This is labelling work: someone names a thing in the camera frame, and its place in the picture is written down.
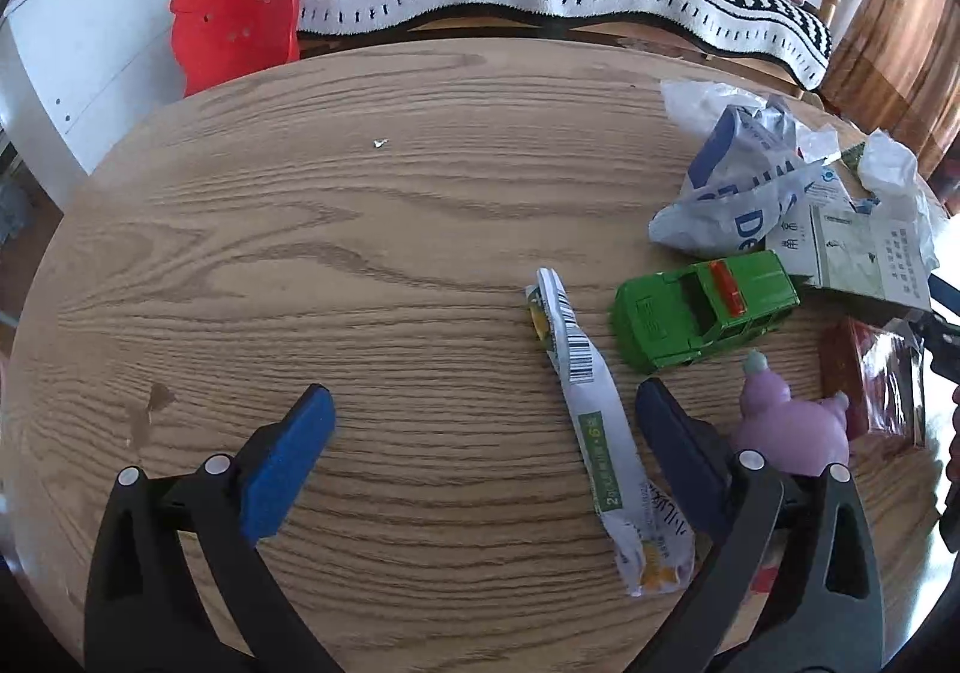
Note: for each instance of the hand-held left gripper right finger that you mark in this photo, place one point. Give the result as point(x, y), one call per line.
point(679, 463)

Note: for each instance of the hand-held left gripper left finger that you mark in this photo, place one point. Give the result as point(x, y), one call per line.
point(289, 470)

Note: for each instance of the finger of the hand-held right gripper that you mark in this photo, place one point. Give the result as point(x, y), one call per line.
point(946, 294)
point(943, 347)

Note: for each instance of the red cardboard box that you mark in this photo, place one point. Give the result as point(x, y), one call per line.
point(862, 373)

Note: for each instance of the white green carton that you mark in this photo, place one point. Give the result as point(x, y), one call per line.
point(862, 253)

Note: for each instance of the white green snack wrapper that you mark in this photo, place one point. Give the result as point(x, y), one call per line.
point(592, 410)

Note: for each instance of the purple pig toy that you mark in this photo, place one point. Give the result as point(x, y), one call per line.
point(795, 429)

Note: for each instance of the green toy truck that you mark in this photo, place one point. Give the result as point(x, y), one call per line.
point(675, 328)

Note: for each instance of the white paper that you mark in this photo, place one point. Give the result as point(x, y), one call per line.
point(889, 167)

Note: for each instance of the small blue white packet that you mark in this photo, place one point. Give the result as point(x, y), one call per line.
point(829, 189)

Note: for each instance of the blue white plastic bag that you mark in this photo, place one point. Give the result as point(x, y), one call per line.
point(739, 193)

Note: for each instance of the clear plastic bag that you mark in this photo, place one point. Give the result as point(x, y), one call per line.
point(697, 99)

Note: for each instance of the red plastic chair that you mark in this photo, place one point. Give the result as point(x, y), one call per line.
point(236, 17)

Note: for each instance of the white cabinet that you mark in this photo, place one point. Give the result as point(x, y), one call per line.
point(82, 51)

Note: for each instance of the wooden sofa frame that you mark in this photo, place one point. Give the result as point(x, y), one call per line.
point(525, 28)

